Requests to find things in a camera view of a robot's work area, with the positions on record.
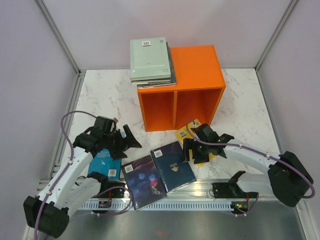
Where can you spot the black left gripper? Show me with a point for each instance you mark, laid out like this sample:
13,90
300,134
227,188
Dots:
129,141

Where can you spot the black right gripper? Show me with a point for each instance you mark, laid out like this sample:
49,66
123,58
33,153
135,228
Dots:
190,144

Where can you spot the yellow book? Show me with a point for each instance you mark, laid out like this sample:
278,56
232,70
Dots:
182,134

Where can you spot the teal ocean cover book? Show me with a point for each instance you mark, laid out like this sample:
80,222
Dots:
102,162

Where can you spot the dark blue book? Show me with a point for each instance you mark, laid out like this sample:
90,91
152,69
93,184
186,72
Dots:
173,173

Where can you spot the Alice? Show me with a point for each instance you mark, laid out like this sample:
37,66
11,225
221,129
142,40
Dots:
160,85

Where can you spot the black cover book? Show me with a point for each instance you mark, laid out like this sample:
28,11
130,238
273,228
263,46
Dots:
151,63

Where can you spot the grey-green book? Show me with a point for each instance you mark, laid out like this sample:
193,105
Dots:
149,59

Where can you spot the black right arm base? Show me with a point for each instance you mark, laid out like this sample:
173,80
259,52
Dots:
221,190

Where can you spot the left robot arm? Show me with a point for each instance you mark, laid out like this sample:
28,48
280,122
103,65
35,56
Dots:
50,211

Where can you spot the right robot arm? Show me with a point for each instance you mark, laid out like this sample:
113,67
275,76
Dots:
280,175

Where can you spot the dark galaxy cover book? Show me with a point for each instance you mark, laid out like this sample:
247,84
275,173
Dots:
143,182

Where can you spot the orange wooden shelf box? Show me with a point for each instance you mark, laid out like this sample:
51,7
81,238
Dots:
198,91

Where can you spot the white slotted cable duct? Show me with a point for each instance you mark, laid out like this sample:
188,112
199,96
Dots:
163,205

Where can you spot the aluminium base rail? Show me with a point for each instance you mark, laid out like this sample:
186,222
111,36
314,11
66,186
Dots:
185,193

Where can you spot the left aluminium frame post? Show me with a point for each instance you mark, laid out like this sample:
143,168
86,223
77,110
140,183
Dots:
57,34

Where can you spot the aluminium frame post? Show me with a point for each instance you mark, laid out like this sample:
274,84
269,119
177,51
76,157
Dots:
57,34
276,33

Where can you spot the right aluminium frame post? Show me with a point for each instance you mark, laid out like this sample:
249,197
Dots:
276,33

